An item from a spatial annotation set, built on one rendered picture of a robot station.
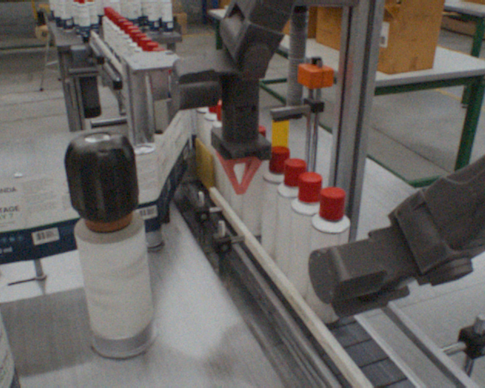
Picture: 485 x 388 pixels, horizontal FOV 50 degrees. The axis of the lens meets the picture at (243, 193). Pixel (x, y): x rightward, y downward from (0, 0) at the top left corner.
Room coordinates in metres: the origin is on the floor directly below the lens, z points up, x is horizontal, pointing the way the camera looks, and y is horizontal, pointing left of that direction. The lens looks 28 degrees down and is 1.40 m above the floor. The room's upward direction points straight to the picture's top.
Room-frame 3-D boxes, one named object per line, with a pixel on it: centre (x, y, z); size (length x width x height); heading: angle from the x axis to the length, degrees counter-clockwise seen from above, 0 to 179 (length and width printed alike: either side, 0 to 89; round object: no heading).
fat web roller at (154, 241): (0.79, 0.16, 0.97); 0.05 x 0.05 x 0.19
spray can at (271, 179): (0.75, -0.06, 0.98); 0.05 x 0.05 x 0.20
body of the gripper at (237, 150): (0.75, 0.00, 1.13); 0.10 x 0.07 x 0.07; 22
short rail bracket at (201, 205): (0.87, 0.06, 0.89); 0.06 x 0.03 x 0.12; 112
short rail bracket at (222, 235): (0.76, 0.04, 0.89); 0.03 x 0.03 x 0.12; 22
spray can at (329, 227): (0.60, -0.12, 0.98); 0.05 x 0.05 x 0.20
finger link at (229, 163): (0.76, 0.01, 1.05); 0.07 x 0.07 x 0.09; 22
